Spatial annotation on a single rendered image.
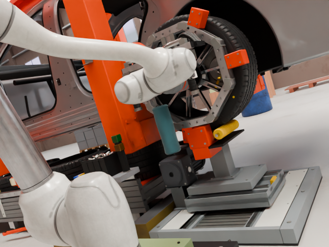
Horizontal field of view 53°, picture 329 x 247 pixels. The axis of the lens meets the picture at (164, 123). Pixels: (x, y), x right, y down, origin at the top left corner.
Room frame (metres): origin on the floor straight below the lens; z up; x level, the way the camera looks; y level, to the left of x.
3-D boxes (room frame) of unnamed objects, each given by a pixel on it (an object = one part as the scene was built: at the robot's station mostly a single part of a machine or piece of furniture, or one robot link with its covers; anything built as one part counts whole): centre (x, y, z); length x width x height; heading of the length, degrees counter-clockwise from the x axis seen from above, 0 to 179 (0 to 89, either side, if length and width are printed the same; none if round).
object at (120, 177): (1.88, 0.43, 0.44); 0.43 x 0.17 x 0.03; 56
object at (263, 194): (1.91, -0.29, 0.13); 0.50 x 0.36 x 0.10; 56
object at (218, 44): (1.78, -0.16, 0.85); 0.54 x 0.07 x 0.54; 56
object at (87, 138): (9.01, 1.82, 0.52); 1.07 x 0.70 x 1.04; 59
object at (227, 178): (1.92, -0.26, 0.32); 0.40 x 0.30 x 0.28; 56
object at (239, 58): (1.61, -0.43, 0.85); 0.09 x 0.08 x 0.07; 56
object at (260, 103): (6.35, -1.79, 0.46); 0.63 x 0.61 x 0.91; 147
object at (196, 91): (1.49, -0.17, 0.83); 0.04 x 0.04 x 0.16
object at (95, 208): (0.89, 0.25, 0.52); 0.18 x 0.16 x 0.22; 51
